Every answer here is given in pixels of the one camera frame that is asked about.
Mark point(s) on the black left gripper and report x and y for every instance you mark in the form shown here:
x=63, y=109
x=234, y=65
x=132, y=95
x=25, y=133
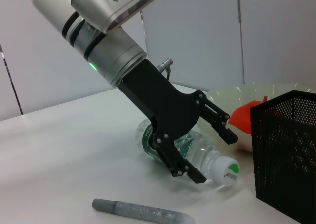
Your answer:
x=163, y=103

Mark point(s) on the clear bottle with green label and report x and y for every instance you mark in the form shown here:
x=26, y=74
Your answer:
x=205, y=152

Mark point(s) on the red-orange toy fruit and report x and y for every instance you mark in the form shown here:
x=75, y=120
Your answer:
x=242, y=117

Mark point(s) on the translucent green fruit plate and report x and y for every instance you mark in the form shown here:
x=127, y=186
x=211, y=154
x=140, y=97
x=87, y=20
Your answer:
x=237, y=95

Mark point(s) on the black mesh pen holder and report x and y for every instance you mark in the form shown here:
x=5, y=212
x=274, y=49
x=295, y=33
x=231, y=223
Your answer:
x=284, y=154

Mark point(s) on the grey glitter pen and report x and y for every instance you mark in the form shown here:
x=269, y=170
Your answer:
x=138, y=210

